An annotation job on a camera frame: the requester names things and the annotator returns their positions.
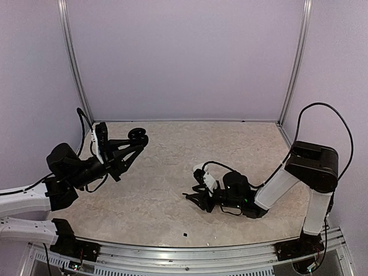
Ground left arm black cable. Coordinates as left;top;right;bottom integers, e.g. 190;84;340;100
22;107;94;192

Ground right aluminium frame post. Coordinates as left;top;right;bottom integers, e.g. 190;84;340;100
278;0;313;128

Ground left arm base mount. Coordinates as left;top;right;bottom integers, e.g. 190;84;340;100
50;239;101;262

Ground aluminium frame post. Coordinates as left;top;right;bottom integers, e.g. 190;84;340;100
57;0;94;122
278;0;313;128

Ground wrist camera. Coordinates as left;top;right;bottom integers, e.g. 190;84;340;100
91;122;108;164
193;170;219;196

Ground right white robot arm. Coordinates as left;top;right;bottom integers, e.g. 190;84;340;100
185;141;339;255

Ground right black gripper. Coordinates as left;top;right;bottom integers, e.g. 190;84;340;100
186;185;243;213

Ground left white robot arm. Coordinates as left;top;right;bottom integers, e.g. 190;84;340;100
1;135;148;256

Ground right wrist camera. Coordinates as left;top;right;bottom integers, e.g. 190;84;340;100
193;170;219;196

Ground left aluminium frame post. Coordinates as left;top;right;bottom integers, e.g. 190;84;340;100
57;0;94;122

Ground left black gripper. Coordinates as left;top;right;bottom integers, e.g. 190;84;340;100
68;138;142;189

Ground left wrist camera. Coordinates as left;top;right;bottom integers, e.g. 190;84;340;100
91;122;108;164

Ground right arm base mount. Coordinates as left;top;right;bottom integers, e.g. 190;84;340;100
274;239;325;261

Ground white earbud charging case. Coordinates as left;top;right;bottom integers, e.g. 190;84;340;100
193;163;203;172

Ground front aluminium rail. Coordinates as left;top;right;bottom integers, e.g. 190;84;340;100
27;228;350;276

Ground black round charging case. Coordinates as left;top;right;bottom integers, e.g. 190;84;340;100
128;128;149;147

